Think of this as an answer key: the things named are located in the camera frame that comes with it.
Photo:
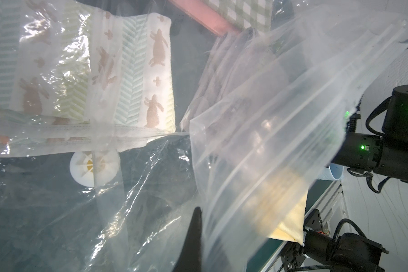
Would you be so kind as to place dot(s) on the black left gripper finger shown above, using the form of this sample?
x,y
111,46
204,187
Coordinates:
x,y
190,259

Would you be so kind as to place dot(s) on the yellow towel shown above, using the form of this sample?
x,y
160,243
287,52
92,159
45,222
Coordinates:
x,y
274,199

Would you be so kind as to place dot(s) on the clear plastic vacuum bag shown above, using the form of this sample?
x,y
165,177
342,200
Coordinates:
x,y
258,136

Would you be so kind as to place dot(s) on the white rabbit patterned towel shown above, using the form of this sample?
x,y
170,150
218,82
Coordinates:
x,y
68,69

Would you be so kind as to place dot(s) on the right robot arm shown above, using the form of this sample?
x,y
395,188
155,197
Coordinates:
x,y
378,156

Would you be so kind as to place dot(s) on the white vacuum bag valve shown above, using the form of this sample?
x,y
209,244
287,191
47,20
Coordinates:
x,y
90,171

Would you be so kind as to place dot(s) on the green checkered folded cloth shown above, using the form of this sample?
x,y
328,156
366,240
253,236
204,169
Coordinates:
x,y
244,14

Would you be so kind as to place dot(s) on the green table mat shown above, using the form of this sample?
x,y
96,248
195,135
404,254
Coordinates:
x,y
187,57

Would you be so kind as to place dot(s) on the light blue mug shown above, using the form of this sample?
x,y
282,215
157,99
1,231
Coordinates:
x,y
332,172

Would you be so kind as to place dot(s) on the pink tray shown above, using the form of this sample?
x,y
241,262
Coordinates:
x,y
206,17

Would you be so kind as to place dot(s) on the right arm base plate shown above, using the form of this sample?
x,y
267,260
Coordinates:
x,y
292,228

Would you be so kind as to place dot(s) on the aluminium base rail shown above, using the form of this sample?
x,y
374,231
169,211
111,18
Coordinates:
x,y
326,207

